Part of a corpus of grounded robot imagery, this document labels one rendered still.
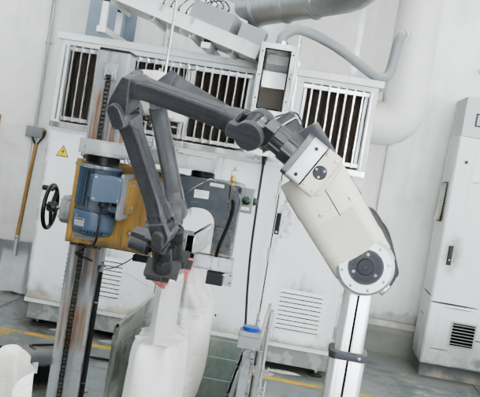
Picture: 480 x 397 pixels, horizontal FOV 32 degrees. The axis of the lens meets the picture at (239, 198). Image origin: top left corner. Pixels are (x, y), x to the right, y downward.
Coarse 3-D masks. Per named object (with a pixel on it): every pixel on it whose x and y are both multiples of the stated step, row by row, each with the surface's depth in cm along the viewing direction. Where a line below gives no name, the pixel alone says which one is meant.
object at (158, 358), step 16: (160, 288) 266; (176, 288) 268; (160, 304) 255; (176, 304) 271; (160, 320) 259; (176, 320) 275; (144, 336) 267; (160, 336) 262; (176, 336) 274; (144, 352) 261; (160, 352) 261; (176, 352) 266; (128, 368) 266; (144, 368) 260; (160, 368) 260; (176, 368) 266; (128, 384) 263; (144, 384) 260; (160, 384) 260; (176, 384) 270
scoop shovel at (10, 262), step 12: (36, 144) 715; (24, 192) 705; (24, 204) 704; (0, 240) 697; (12, 240) 698; (0, 252) 700; (12, 252) 701; (24, 252) 700; (0, 264) 699; (12, 264) 699; (24, 264) 699; (0, 276) 698; (12, 276) 697; (24, 276) 696; (0, 288) 696; (12, 288) 695; (24, 288) 693
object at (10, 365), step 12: (0, 348) 129; (12, 348) 131; (0, 360) 129; (12, 360) 131; (24, 360) 129; (0, 372) 130; (12, 372) 131; (24, 372) 129; (0, 384) 130; (12, 384) 131; (24, 384) 119; (0, 396) 130; (12, 396) 115; (24, 396) 119
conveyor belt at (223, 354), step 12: (216, 336) 486; (216, 348) 457; (228, 348) 461; (240, 348) 466; (216, 360) 431; (228, 360) 435; (240, 360) 475; (204, 372) 404; (216, 372) 408; (228, 372) 412; (204, 384) 383; (216, 384) 386; (228, 384) 389; (204, 396) 365; (216, 396) 368
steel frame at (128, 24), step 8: (96, 0) 666; (96, 8) 667; (112, 8) 666; (88, 16) 667; (96, 16) 667; (112, 16) 666; (136, 16) 704; (88, 24) 668; (96, 24) 667; (112, 24) 666; (128, 24) 705; (88, 32) 668; (96, 32) 667; (128, 32) 705; (128, 40) 706
